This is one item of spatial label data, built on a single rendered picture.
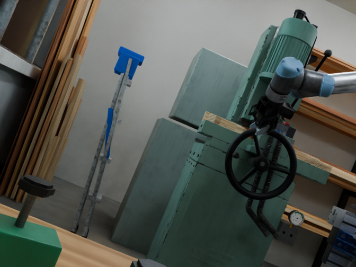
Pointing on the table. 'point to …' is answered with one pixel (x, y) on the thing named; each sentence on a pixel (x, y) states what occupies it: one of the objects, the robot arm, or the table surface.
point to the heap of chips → (316, 163)
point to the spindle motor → (289, 45)
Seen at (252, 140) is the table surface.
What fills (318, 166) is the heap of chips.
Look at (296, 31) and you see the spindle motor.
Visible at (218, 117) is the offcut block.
